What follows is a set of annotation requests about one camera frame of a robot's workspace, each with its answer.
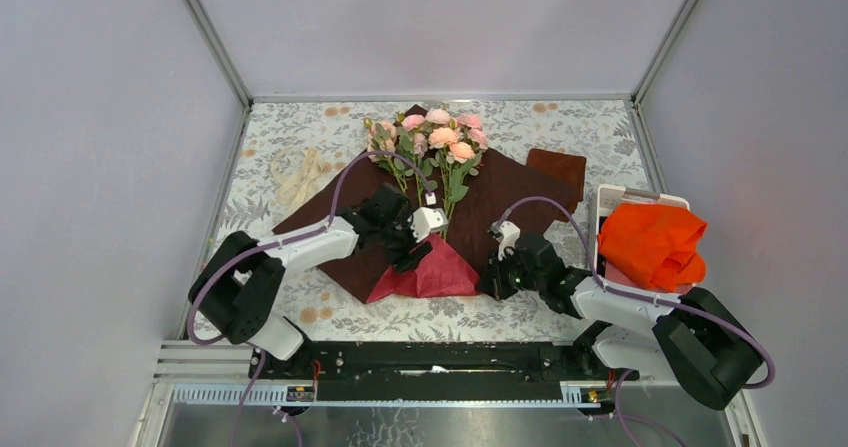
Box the peach rose stem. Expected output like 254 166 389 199
363 115 433 201

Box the pink cloth in basket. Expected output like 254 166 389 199
603 262 693 294

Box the aluminium frame post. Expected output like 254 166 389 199
631 0 700 109
182 0 253 109

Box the floral patterned table mat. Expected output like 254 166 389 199
210 99 664 342

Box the dark maroon wrapping paper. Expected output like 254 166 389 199
272 104 584 305

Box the pink rose stem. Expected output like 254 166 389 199
396 106 488 217

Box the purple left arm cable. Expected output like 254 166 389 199
186 150 439 447

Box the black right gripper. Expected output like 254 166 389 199
475 246 544 301

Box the orange cloth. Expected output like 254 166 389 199
597 203 707 290

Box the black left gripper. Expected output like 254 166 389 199
376 208 432 274

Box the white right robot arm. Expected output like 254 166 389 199
477 231 772 410

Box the white plastic basket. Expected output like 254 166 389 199
596 184 707 294

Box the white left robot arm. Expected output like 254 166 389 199
187 183 447 378

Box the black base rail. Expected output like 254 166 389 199
248 341 624 403

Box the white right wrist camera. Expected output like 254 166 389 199
491 220 521 260

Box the aluminium frame post right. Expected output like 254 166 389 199
631 0 700 109

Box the aluminium frame post left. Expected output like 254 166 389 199
182 0 253 109

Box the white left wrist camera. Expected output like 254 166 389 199
410 207 449 243

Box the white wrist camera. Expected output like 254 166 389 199
491 220 521 260
410 207 449 243

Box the brown folded cloth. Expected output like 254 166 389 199
526 148 587 203

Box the cream printed ribbon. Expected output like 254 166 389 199
270 148 325 212

